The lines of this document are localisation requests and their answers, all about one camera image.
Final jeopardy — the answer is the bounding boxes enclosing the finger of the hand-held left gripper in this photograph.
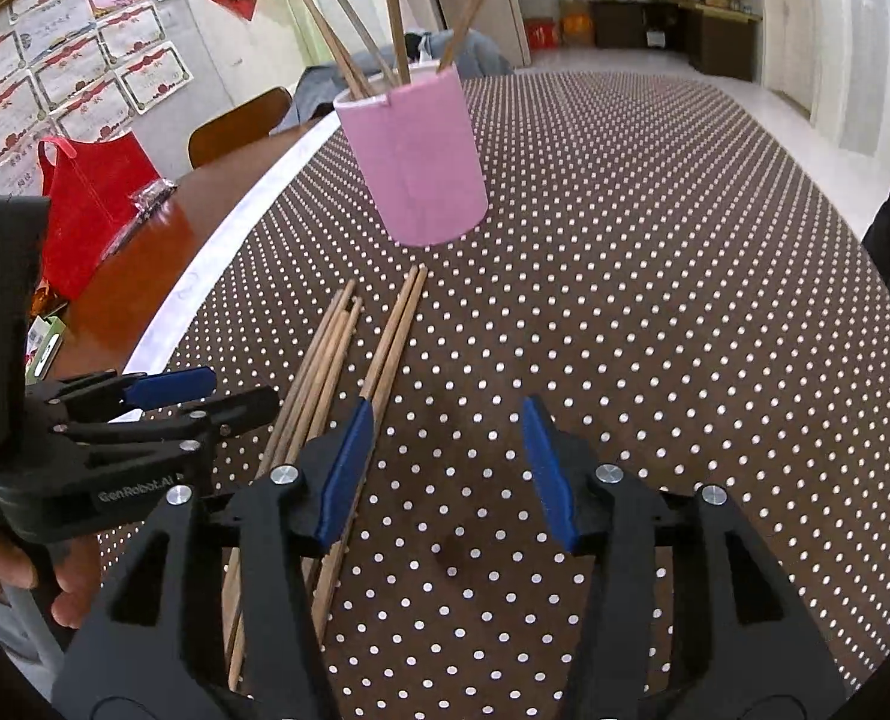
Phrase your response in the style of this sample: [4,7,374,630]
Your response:
[29,366,218,425]
[55,386,281,470]

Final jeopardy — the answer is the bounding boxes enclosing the chopsticks standing in cup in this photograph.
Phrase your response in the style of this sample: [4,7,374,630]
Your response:
[415,0,532,72]

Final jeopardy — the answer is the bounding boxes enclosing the white door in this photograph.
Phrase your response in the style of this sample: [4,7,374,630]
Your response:
[760,0,843,117]

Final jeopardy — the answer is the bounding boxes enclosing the orange box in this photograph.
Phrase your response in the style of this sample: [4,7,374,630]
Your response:
[560,0,592,46]

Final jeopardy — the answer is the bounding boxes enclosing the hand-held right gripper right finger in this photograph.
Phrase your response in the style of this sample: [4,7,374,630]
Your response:
[520,394,847,720]

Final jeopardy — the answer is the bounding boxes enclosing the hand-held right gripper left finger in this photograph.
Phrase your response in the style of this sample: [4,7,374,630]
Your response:
[51,397,377,720]

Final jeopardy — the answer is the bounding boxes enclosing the wall of award certificates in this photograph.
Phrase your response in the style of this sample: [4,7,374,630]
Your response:
[0,0,195,222]

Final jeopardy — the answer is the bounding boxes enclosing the brown polka dot tablecloth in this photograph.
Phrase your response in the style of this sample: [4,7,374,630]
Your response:
[119,71,890,720]

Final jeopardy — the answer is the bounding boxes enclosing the white underlay sheet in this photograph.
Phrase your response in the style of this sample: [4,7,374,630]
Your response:
[119,116,341,376]

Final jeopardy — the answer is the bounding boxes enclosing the bundle of wooden chopsticks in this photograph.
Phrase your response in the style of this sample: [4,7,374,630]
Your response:
[220,264,429,691]

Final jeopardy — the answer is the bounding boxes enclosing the pink cup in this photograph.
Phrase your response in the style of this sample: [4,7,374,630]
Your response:
[332,64,489,247]

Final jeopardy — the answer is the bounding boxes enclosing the pale green curtain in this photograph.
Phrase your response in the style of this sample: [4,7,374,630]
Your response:
[250,0,386,72]

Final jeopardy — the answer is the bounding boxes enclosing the brown wooden chair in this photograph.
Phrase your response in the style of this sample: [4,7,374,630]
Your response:
[188,86,296,170]

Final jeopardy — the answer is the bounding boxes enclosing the green white small carton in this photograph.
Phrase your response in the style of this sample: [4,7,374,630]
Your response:
[21,315,67,380]

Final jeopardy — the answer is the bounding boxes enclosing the clear plastic bag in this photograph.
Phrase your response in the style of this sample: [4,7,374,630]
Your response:
[107,178,175,250]

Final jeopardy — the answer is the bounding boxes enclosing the red felt bag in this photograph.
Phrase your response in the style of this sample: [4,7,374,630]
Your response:
[36,131,163,301]

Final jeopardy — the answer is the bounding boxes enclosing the dark wooden desk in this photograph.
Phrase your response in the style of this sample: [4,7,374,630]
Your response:
[591,0,762,83]

